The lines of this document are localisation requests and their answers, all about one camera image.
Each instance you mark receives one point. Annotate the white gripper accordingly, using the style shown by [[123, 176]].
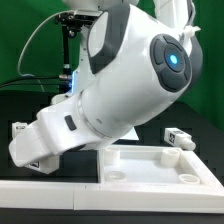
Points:
[[58, 128]]

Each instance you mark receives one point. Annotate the white square tabletop part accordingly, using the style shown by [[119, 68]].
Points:
[[153, 165]]

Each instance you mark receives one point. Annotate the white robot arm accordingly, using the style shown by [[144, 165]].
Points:
[[140, 63]]

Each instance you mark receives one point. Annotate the white L-shaped fence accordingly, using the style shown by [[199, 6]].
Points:
[[112, 196]]

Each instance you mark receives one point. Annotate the paper sheet with markers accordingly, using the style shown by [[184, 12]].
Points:
[[131, 135]]

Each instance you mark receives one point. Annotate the black camera on stand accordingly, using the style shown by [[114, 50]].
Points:
[[75, 23]]

